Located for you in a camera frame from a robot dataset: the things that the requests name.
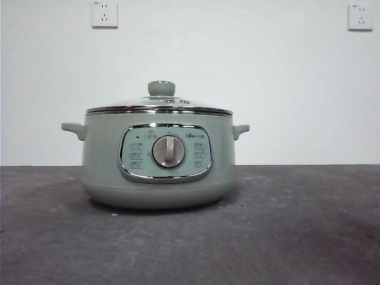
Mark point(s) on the pale green electric pot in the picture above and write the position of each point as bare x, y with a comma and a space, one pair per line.
101, 166

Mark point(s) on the white wall socket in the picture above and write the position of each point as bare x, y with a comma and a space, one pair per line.
360, 17
104, 15

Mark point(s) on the glass lid with green knob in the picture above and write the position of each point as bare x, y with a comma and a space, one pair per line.
161, 88

